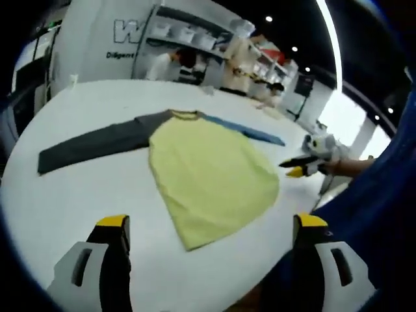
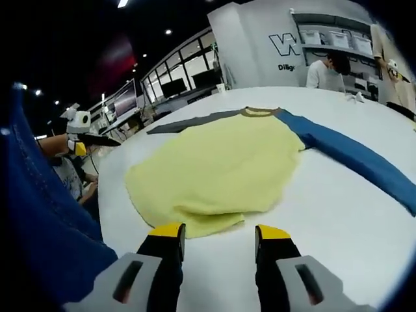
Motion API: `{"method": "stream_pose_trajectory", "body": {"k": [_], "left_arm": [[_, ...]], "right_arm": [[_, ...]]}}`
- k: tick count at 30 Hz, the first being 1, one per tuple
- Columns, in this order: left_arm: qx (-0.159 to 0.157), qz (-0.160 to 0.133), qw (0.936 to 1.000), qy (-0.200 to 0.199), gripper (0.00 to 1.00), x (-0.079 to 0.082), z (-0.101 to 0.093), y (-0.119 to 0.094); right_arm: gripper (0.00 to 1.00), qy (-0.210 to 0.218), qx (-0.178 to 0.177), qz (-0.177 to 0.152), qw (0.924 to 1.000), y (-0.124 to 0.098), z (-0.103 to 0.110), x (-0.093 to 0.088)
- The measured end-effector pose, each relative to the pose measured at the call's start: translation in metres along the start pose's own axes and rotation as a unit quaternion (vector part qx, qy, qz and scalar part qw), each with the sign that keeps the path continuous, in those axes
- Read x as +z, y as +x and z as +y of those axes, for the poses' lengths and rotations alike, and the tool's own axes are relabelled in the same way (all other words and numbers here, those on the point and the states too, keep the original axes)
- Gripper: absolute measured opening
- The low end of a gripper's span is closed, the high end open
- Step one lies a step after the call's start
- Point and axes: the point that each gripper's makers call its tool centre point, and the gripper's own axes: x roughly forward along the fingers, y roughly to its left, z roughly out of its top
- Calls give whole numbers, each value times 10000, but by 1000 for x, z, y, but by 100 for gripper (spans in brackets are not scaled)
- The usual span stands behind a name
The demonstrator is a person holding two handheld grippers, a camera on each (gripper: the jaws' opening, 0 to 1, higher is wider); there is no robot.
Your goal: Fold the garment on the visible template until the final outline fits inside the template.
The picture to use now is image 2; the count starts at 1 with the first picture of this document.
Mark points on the white paper cup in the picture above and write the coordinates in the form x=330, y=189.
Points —
x=221, y=88

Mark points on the yellow garment with coloured sleeves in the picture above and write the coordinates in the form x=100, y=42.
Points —
x=211, y=162

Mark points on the silver framed monitor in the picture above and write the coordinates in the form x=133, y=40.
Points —
x=125, y=99

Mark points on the operator in blue clothing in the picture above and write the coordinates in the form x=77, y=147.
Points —
x=48, y=227

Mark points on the white storage bin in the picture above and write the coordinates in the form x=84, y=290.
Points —
x=310, y=37
x=362, y=44
x=338, y=39

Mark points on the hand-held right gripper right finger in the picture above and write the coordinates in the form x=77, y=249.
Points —
x=273, y=266

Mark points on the white crumpled cloth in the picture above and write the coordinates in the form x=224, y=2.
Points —
x=356, y=97

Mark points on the grey shelving rack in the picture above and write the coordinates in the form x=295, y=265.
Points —
x=325, y=18

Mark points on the ceiling spotlights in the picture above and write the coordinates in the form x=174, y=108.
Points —
x=168, y=32

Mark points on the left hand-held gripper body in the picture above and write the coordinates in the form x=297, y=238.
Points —
x=78, y=122

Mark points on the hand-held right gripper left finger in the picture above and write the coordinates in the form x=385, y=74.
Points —
x=162, y=260

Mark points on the black monitor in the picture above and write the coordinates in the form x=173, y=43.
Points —
x=206, y=78
x=173, y=87

